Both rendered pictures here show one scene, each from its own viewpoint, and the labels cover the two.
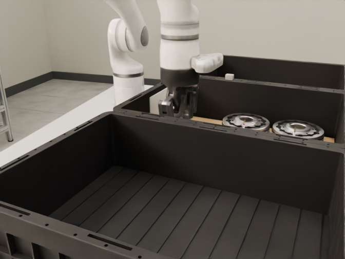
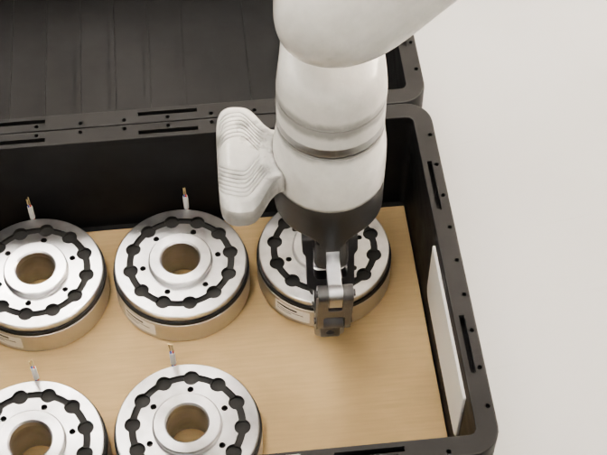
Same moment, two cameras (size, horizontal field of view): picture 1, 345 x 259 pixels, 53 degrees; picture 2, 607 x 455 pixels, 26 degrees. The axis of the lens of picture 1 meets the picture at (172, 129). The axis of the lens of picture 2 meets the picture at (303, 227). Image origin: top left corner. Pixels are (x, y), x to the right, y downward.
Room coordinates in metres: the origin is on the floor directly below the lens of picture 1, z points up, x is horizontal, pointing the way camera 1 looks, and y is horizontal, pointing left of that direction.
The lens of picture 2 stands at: (1.12, -0.31, 1.68)
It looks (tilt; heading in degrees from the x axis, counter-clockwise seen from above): 53 degrees down; 149
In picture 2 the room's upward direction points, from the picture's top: straight up
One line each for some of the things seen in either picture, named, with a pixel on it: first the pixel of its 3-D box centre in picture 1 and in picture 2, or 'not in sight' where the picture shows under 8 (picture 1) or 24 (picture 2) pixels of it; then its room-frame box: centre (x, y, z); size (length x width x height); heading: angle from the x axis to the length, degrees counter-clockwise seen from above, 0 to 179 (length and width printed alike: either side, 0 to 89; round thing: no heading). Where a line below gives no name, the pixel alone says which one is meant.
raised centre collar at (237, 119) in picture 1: (246, 119); (187, 424); (0.71, -0.16, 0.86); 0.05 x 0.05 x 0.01
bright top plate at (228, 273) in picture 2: not in sight; (181, 264); (0.58, -0.10, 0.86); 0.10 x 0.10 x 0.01
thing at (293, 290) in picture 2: not in sight; (323, 250); (0.62, 0.00, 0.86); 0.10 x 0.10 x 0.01
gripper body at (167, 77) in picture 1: (179, 86); (328, 205); (0.65, -0.01, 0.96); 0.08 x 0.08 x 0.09
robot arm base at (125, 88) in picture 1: (130, 101); not in sight; (1.02, 0.13, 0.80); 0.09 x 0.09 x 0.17; 74
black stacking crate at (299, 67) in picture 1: (265, 91); not in sight; (0.91, -0.25, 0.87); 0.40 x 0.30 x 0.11; 65
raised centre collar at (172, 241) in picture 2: not in sight; (180, 260); (0.58, -0.10, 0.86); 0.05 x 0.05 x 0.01
